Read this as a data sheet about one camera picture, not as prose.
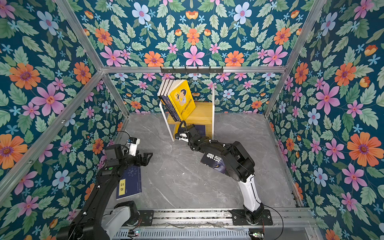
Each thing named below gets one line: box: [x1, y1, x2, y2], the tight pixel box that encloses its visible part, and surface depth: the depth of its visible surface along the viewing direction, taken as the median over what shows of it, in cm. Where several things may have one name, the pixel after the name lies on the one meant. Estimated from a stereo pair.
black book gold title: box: [157, 79, 174, 122], surface depth 78 cm
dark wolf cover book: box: [200, 152, 230, 177], surface depth 94 cm
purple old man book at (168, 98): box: [166, 79, 181, 122], surface depth 80 cm
